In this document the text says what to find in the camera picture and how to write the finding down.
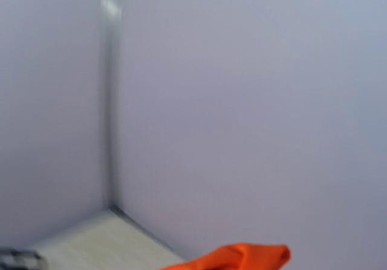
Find red t-shirt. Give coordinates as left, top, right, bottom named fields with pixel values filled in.
left=165, top=243, right=291, bottom=270

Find black display box left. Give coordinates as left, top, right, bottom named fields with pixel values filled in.
left=1, top=248, right=48, bottom=270

